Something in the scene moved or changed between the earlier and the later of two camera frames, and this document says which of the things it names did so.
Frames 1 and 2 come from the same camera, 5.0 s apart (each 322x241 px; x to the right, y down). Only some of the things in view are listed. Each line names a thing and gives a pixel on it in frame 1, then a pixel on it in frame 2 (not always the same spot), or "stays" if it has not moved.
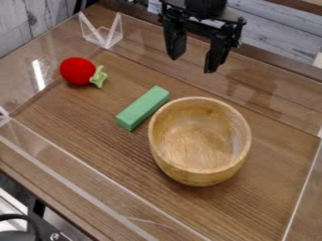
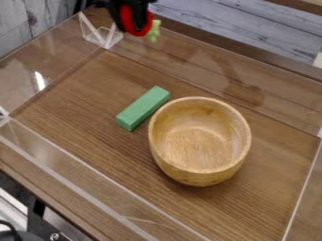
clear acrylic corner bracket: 102,36 stays
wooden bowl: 201,137 stays
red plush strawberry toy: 78,70 → 126,13
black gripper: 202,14 → 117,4
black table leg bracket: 47,232 stays
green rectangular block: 139,111 stays
